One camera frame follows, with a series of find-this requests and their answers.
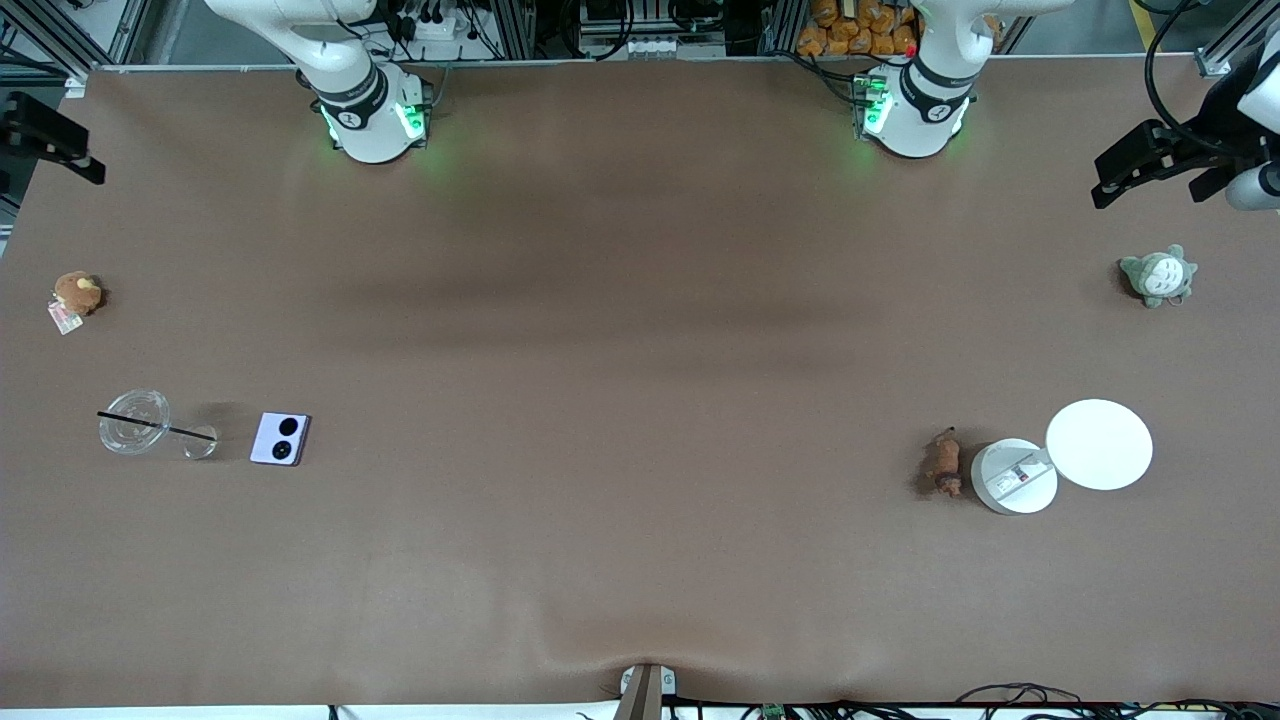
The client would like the lavender flip phone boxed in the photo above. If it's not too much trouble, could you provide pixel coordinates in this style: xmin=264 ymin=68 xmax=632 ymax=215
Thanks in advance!
xmin=249 ymin=411 xmax=312 ymax=467

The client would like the brown lion statue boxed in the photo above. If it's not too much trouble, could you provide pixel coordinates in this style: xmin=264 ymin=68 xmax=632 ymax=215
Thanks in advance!
xmin=925 ymin=427 xmax=964 ymax=499

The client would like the grey white plush toy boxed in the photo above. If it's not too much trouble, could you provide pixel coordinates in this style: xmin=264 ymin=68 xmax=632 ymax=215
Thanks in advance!
xmin=1118 ymin=245 xmax=1199 ymax=309

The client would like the brown plush toy with tag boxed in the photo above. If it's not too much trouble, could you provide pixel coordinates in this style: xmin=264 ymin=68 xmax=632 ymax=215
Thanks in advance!
xmin=48 ymin=271 xmax=105 ymax=336

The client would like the clear plastic cup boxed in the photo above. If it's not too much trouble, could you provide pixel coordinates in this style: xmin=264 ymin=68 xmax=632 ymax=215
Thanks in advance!
xmin=98 ymin=389 xmax=219 ymax=461

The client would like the black straw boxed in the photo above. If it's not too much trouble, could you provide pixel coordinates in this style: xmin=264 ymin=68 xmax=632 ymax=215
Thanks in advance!
xmin=97 ymin=410 xmax=217 ymax=441

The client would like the white round lid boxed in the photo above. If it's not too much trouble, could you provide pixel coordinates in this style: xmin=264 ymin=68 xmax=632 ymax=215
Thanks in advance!
xmin=1046 ymin=399 xmax=1154 ymax=491

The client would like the bag of orange items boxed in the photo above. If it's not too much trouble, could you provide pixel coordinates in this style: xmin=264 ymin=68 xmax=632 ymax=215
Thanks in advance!
xmin=796 ymin=0 xmax=923 ymax=59

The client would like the white round box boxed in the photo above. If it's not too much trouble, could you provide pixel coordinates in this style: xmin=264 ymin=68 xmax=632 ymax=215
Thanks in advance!
xmin=970 ymin=438 xmax=1059 ymax=516

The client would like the white power strip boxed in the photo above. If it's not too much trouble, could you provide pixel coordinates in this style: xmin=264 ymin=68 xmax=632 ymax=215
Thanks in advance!
xmin=398 ymin=8 xmax=483 ymax=43

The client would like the grey control box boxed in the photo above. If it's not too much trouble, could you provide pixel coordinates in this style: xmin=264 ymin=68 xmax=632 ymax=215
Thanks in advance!
xmin=578 ymin=0 xmax=693 ymax=59

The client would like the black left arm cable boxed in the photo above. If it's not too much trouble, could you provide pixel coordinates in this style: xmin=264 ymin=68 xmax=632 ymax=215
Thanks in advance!
xmin=1144 ymin=0 xmax=1219 ymax=133

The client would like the aluminium frame post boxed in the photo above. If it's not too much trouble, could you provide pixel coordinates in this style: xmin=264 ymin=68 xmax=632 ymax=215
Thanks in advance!
xmin=1195 ymin=0 xmax=1280 ymax=77
xmin=0 ymin=0 xmax=151 ymax=73

